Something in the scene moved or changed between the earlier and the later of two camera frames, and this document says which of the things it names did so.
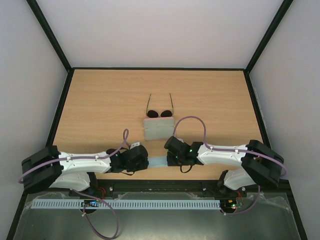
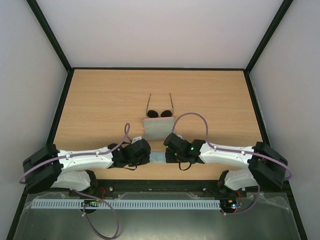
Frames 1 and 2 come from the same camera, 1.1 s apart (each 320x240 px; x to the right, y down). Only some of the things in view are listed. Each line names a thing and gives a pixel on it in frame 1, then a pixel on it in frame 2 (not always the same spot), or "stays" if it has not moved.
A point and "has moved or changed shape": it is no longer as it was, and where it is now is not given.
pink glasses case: (158, 128) stays
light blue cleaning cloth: (157, 161) has moved or changed shape
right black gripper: (169, 161) stays
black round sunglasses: (154, 114) stays
